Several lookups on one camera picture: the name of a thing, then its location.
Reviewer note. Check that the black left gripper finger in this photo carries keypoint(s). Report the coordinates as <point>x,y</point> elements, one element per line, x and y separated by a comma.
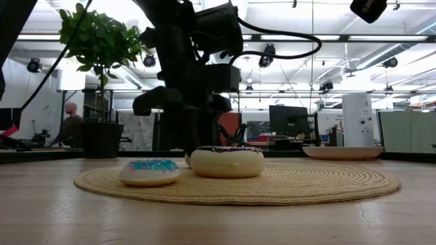
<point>206,129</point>
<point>185,129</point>

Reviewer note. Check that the large dark chocolate donut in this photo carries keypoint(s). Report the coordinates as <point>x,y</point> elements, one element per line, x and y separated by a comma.
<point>226,165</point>

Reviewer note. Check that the small blue frosted donut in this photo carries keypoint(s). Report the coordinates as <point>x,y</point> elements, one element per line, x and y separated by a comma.
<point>148,175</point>

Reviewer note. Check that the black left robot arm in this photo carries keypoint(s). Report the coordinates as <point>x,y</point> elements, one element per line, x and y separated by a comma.
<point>177,41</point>

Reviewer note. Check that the orange partition panel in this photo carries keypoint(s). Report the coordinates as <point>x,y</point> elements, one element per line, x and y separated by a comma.
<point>228,124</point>

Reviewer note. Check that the black spotlight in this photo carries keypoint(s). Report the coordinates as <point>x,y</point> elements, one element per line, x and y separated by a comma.
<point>149,61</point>
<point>390,62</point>
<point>34,65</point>

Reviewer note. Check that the black plant pot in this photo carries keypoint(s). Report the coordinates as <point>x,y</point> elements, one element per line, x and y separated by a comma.
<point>100,139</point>

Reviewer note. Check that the black monitor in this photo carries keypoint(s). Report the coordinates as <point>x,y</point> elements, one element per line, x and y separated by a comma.
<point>287,120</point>

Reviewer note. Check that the green leafy plant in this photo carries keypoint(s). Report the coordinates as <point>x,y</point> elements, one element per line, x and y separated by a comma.
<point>102,37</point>

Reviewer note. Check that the person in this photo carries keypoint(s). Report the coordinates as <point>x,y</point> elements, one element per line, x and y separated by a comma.
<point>73,129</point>

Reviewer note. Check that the white column with switches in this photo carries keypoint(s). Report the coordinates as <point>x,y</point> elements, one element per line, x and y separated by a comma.
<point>357,119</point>

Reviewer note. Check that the round woven straw placemat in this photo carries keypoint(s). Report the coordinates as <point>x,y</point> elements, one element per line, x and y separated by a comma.
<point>306,183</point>

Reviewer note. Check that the pale green partition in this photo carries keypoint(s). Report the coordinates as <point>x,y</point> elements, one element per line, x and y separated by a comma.
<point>408,131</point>

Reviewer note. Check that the beige round plate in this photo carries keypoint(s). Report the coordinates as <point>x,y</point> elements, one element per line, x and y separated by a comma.
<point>340,153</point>

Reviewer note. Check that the dark screen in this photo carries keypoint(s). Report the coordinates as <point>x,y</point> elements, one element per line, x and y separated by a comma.
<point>7,117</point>

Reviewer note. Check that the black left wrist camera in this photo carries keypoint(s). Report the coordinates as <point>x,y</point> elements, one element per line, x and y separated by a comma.
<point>225,78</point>

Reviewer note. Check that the black overhead camera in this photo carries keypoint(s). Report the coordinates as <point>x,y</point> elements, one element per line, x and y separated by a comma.
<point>267,56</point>

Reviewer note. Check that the black metal table frame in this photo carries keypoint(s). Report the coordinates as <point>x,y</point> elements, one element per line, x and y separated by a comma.
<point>408,156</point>

